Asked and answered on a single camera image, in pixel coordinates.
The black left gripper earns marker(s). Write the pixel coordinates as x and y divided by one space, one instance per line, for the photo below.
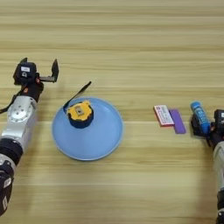
34 87

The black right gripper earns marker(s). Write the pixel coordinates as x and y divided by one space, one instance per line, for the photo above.
216 135

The blue glue stick tube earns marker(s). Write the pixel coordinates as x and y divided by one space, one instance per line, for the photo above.
200 116

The red white card box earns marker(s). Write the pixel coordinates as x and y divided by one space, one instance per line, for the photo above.
164 115

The yellow black tape measure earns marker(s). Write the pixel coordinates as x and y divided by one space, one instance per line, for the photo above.
80 114

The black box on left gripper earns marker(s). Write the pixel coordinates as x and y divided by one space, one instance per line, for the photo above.
25 73

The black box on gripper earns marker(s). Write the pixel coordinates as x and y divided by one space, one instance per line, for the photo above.
220 119
25 73

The purple flat rectangular block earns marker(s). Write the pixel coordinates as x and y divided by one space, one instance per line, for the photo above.
178 122

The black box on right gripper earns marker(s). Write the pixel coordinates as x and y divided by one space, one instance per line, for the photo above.
220 119

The light blue round plate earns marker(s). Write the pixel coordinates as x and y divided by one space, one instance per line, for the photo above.
93 140

